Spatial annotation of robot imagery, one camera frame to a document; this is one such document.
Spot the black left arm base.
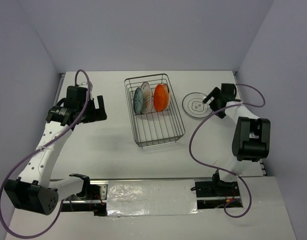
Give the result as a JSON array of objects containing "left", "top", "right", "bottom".
[{"left": 61, "top": 184, "right": 108, "bottom": 217}]

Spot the orange bowl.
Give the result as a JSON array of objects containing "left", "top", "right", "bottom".
[{"left": 153, "top": 83, "right": 165, "bottom": 112}]

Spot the wire dish rack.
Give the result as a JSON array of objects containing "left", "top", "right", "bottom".
[{"left": 124, "top": 73, "right": 186, "bottom": 148}]

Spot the blue patterned plate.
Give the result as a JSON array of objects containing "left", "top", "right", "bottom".
[{"left": 133, "top": 87, "right": 144, "bottom": 115}]

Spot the cream plate black flower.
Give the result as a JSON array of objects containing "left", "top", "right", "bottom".
[{"left": 162, "top": 83, "right": 170, "bottom": 111}]

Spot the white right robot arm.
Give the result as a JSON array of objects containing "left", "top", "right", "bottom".
[{"left": 202, "top": 83, "right": 271, "bottom": 196}]

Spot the white plate red sunburst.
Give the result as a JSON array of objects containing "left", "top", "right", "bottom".
[{"left": 140, "top": 81, "right": 152, "bottom": 114}]

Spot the white plate grey flower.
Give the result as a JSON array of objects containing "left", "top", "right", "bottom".
[{"left": 181, "top": 92, "right": 212, "bottom": 119}]

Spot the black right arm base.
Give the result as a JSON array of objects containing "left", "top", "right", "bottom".
[{"left": 190, "top": 180, "right": 243, "bottom": 210}]

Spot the aluminium table edge rail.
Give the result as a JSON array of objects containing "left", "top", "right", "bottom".
[{"left": 232, "top": 71, "right": 267, "bottom": 178}]

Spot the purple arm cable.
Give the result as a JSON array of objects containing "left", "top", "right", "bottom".
[
  {"left": 188, "top": 83, "right": 266, "bottom": 219},
  {"left": 0, "top": 69, "right": 91, "bottom": 238}
]

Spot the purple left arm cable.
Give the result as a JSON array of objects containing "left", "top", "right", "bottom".
[{"left": 0, "top": 69, "right": 91, "bottom": 238}]

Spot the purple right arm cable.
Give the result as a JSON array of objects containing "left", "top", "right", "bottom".
[{"left": 188, "top": 83, "right": 266, "bottom": 219}]

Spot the silver foil tape patch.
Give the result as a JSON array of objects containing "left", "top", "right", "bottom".
[{"left": 106, "top": 179, "right": 198, "bottom": 217}]

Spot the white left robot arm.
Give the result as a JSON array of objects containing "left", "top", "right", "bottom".
[{"left": 4, "top": 82, "right": 107, "bottom": 216}]

